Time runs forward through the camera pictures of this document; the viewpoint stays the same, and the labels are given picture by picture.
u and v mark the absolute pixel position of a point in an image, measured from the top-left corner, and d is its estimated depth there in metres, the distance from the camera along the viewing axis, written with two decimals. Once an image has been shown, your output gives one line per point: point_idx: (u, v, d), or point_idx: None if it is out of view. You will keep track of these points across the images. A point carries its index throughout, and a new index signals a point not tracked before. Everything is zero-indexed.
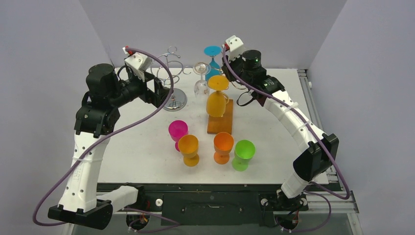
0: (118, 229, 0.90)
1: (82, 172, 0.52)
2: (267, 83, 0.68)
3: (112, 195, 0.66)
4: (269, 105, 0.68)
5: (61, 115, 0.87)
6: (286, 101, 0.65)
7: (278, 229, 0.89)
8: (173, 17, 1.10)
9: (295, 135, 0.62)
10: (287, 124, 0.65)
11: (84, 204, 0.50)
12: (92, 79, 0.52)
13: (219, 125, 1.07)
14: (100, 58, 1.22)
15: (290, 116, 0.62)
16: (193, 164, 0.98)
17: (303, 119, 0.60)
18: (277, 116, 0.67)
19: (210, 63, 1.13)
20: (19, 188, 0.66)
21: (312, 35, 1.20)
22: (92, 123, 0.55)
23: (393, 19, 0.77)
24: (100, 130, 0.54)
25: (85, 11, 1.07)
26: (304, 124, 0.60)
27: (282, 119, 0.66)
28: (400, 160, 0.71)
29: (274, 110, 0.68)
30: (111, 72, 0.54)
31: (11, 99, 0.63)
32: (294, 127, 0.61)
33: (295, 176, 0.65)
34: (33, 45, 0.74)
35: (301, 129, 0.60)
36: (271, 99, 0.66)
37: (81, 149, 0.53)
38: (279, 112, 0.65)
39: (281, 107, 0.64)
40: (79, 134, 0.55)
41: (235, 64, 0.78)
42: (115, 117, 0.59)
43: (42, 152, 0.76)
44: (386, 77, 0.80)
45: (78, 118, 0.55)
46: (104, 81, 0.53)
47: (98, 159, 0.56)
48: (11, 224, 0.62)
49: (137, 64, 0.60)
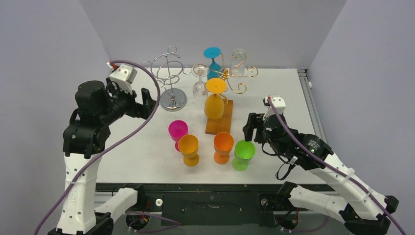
0: (118, 229, 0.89)
1: (77, 195, 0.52)
2: (313, 147, 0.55)
3: (112, 204, 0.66)
4: (318, 172, 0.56)
5: (60, 113, 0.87)
6: (339, 167, 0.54)
7: (279, 230, 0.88)
8: (173, 15, 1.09)
9: (354, 204, 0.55)
10: (342, 192, 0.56)
11: (83, 226, 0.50)
12: (81, 95, 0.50)
13: (217, 126, 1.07)
14: (100, 56, 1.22)
15: (352, 188, 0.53)
16: (192, 164, 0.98)
17: (365, 190, 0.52)
18: (328, 182, 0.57)
19: (210, 66, 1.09)
20: (18, 188, 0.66)
21: (313, 34, 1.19)
22: (81, 142, 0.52)
23: (392, 20, 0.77)
24: (90, 150, 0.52)
25: (83, 10, 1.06)
26: (367, 195, 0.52)
27: (336, 187, 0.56)
28: (401, 158, 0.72)
29: (324, 176, 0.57)
30: (102, 87, 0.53)
31: (9, 96, 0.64)
32: (356, 199, 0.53)
33: (322, 208, 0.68)
34: (31, 44, 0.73)
35: (365, 201, 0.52)
36: (326, 169, 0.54)
37: (73, 171, 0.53)
38: (334, 181, 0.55)
39: (337, 177, 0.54)
40: (68, 156, 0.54)
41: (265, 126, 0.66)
42: (106, 134, 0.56)
43: (41, 152, 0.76)
44: (385, 77, 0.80)
45: (66, 139, 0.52)
46: (94, 97, 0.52)
47: (92, 178, 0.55)
48: (11, 223, 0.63)
49: (124, 76, 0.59)
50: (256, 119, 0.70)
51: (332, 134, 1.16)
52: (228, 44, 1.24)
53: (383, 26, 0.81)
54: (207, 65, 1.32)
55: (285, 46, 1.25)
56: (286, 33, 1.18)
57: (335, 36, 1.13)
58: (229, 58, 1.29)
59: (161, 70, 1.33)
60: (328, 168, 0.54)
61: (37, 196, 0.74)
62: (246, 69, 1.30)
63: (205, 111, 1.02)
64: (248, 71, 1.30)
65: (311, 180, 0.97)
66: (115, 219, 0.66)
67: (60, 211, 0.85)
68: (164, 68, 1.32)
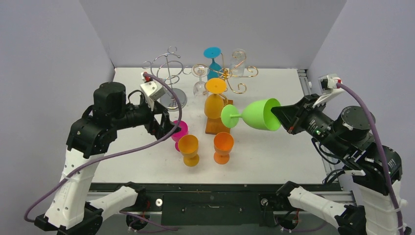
0: (118, 229, 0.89)
1: (68, 190, 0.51)
2: (392, 169, 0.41)
3: (107, 200, 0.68)
4: (369, 191, 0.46)
5: (59, 114, 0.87)
6: (396, 196, 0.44)
7: (278, 229, 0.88)
8: (173, 15, 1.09)
9: (375, 227, 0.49)
10: (373, 214, 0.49)
11: (67, 222, 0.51)
12: (99, 94, 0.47)
13: (217, 126, 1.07)
14: (100, 57, 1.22)
15: (391, 219, 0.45)
16: (192, 164, 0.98)
17: (400, 223, 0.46)
18: (368, 200, 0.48)
19: (210, 66, 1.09)
20: (18, 188, 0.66)
21: (313, 34, 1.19)
22: (84, 141, 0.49)
23: (392, 20, 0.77)
24: (90, 151, 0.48)
25: (83, 10, 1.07)
26: (398, 228, 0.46)
27: (373, 208, 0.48)
28: (402, 158, 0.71)
29: (369, 195, 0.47)
30: (122, 92, 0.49)
31: (10, 95, 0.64)
32: (386, 226, 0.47)
33: (321, 211, 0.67)
34: (32, 43, 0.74)
35: (392, 232, 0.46)
36: (386, 196, 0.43)
37: (70, 166, 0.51)
38: (380, 206, 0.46)
39: (386, 205, 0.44)
40: (70, 150, 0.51)
41: (323, 119, 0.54)
42: (111, 138, 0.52)
43: (40, 153, 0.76)
44: (385, 77, 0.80)
45: (71, 133, 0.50)
46: (111, 100, 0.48)
47: (88, 176, 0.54)
48: (11, 223, 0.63)
49: (149, 91, 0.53)
50: (303, 105, 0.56)
51: None
52: (228, 44, 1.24)
53: (383, 26, 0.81)
54: (207, 65, 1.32)
55: (285, 46, 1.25)
56: (286, 33, 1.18)
57: (335, 36, 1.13)
58: (229, 58, 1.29)
59: (161, 70, 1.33)
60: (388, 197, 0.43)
61: (37, 196, 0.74)
62: (246, 69, 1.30)
63: (205, 111, 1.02)
64: (248, 71, 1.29)
65: (311, 180, 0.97)
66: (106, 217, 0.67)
67: None
68: (164, 68, 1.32)
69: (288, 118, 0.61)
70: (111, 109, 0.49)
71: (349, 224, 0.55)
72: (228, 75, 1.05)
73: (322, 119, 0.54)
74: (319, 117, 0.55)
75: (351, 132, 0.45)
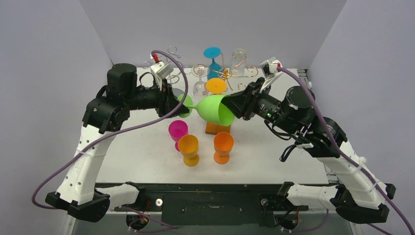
0: (118, 229, 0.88)
1: (82, 166, 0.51)
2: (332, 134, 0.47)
3: (112, 190, 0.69)
4: (330, 161, 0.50)
5: (58, 113, 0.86)
6: (352, 156, 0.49)
7: (279, 230, 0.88)
8: (174, 15, 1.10)
9: (357, 194, 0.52)
10: (347, 181, 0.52)
11: (80, 197, 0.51)
12: (112, 72, 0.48)
13: (216, 126, 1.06)
14: (101, 57, 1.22)
15: (361, 179, 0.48)
16: (192, 164, 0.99)
17: (372, 179, 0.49)
18: (335, 171, 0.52)
19: (210, 66, 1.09)
20: (19, 188, 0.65)
21: (313, 35, 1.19)
22: (101, 118, 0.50)
23: (391, 21, 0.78)
24: (106, 127, 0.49)
25: (83, 10, 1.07)
26: (373, 185, 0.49)
27: (343, 176, 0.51)
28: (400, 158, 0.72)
29: (333, 165, 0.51)
30: (133, 71, 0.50)
31: (11, 95, 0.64)
32: (361, 188, 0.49)
33: (318, 201, 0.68)
34: (33, 44, 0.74)
35: (371, 191, 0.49)
36: (340, 158, 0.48)
37: (85, 142, 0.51)
38: (344, 171, 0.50)
39: (349, 167, 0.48)
40: (85, 127, 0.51)
41: (269, 101, 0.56)
42: (124, 117, 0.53)
43: (41, 153, 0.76)
44: (384, 77, 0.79)
45: (87, 110, 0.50)
46: (124, 79, 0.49)
47: (101, 154, 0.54)
48: (11, 223, 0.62)
49: (156, 68, 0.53)
50: (251, 93, 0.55)
51: None
52: (228, 44, 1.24)
53: (383, 26, 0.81)
54: (207, 65, 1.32)
55: (286, 46, 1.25)
56: (286, 33, 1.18)
57: (335, 36, 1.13)
58: (229, 58, 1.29)
59: None
60: (343, 157, 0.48)
61: (38, 195, 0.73)
62: (246, 70, 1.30)
63: None
64: (248, 71, 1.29)
65: (311, 180, 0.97)
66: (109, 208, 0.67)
67: (57, 210, 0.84)
68: None
69: (238, 106, 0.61)
70: (124, 88, 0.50)
71: (344, 202, 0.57)
72: (228, 74, 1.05)
73: (269, 102, 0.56)
74: (267, 100, 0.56)
75: (297, 111, 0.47)
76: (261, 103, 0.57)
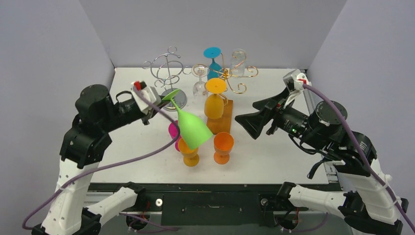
0: (118, 229, 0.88)
1: (64, 200, 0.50)
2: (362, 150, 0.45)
3: (105, 205, 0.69)
4: (355, 176, 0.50)
5: (58, 114, 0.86)
6: (380, 174, 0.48)
7: (278, 229, 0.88)
8: (174, 15, 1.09)
9: (374, 208, 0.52)
10: (367, 196, 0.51)
11: (64, 231, 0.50)
12: (81, 105, 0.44)
13: (216, 126, 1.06)
14: (100, 57, 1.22)
15: (384, 197, 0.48)
16: (192, 164, 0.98)
17: (394, 197, 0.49)
18: (358, 185, 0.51)
19: (210, 66, 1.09)
20: (19, 188, 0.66)
21: (313, 34, 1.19)
22: (77, 152, 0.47)
23: (391, 21, 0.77)
24: (84, 162, 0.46)
25: (83, 10, 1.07)
26: (394, 203, 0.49)
27: (365, 191, 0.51)
28: (399, 158, 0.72)
29: (357, 180, 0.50)
30: (104, 98, 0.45)
31: (11, 95, 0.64)
32: (382, 204, 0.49)
33: (324, 206, 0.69)
34: (33, 43, 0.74)
35: (391, 208, 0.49)
36: (370, 177, 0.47)
37: (65, 176, 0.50)
38: (369, 188, 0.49)
39: (375, 185, 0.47)
40: (63, 160, 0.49)
41: (295, 115, 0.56)
42: (105, 145, 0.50)
43: (41, 153, 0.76)
44: (385, 77, 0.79)
45: (63, 144, 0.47)
46: (95, 109, 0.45)
47: (83, 186, 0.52)
48: (11, 223, 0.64)
49: (142, 105, 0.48)
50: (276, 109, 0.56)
51: None
52: (228, 44, 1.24)
53: (382, 25, 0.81)
54: (207, 65, 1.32)
55: (286, 45, 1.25)
56: (286, 33, 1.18)
57: (335, 36, 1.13)
58: (229, 58, 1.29)
59: (161, 70, 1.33)
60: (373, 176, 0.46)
61: (37, 195, 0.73)
62: (246, 70, 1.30)
63: (205, 111, 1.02)
64: (248, 71, 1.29)
65: (310, 180, 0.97)
66: (105, 220, 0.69)
67: None
68: (164, 68, 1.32)
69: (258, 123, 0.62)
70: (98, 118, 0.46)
71: (355, 213, 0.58)
72: (228, 75, 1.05)
73: (295, 116, 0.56)
74: (292, 116, 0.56)
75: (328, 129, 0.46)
76: (286, 118, 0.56)
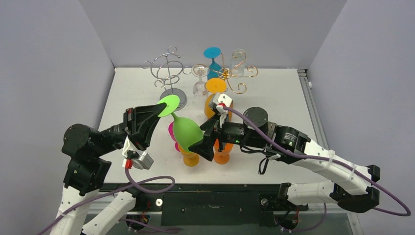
0: (118, 229, 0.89)
1: (64, 226, 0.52)
2: (289, 140, 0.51)
3: (101, 222, 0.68)
4: (302, 164, 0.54)
5: (58, 114, 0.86)
6: (320, 152, 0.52)
7: (279, 230, 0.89)
8: (174, 14, 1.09)
9: (343, 184, 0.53)
10: (329, 176, 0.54)
11: None
12: (69, 149, 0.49)
13: None
14: (100, 57, 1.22)
15: (336, 169, 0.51)
16: (192, 164, 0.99)
17: (349, 167, 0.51)
18: (313, 170, 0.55)
19: (210, 66, 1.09)
20: (21, 188, 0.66)
21: (313, 34, 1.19)
22: (80, 180, 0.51)
23: (391, 20, 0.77)
24: (86, 189, 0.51)
25: (83, 10, 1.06)
26: (352, 172, 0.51)
27: (322, 172, 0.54)
28: (397, 158, 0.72)
29: (308, 166, 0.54)
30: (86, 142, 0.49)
31: (11, 95, 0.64)
32: (342, 178, 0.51)
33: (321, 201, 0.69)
34: (32, 43, 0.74)
35: (352, 178, 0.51)
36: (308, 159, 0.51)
37: (67, 203, 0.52)
38: (319, 168, 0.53)
39: (320, 163, 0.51)
40: (67, 188, 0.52)
41: (233, 128, 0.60)
42: (106, 171, 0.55)
43: (42, 153, 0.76)
44: (385, 76, 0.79)
45: (67, 172, 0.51)
46: (84, 150, 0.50)
47: (82, 212, 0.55)
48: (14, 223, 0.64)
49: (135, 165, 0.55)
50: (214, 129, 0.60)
51: (331, 135, 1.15)
52: (228, 44, 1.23)
53: (382, 25, 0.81)
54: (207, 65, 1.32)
55: (286, 46, 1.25)
56: (286, 33, 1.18)
57: (335, 36, 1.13)
58: (229, 58, 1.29)
59: (161, 70, 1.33)
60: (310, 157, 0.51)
61: (38, 195, 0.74)
62: (245, 70, 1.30)
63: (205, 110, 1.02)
64: (248, 71, 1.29)
65: (310, 179, 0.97)
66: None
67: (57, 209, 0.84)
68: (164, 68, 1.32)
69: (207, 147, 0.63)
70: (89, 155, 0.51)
71: (344, 197, 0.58)
72: (228, 74, 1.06)
73: (233, 129, 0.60)
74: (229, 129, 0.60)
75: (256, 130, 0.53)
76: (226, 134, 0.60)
